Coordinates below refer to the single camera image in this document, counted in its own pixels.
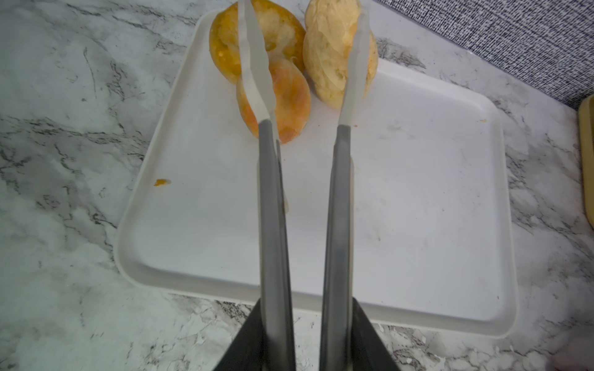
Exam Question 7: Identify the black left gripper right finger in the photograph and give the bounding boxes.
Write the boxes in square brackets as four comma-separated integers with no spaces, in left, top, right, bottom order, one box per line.
[351,298,400,371]

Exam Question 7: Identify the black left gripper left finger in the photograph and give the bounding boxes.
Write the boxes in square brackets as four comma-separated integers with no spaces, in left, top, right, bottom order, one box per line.
[213,300,265,371]

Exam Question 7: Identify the metal tongs with white tips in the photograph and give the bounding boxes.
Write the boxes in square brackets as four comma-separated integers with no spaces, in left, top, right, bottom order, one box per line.
[238,1,371,370]

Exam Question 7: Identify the pale knotted bun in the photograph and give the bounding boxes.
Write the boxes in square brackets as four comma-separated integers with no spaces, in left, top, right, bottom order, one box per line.
[303,0,362,110]

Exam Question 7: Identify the white rectangular tray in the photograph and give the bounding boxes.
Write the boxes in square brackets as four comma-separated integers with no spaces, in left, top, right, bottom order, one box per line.
[114,12,518,337]

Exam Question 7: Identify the small orange round bun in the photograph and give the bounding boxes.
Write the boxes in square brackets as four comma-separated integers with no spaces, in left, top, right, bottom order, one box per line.
[235,55,312,145]

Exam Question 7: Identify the yellow cutting board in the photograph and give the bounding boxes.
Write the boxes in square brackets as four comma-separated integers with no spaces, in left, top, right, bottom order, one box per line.
[578,95,594,227]

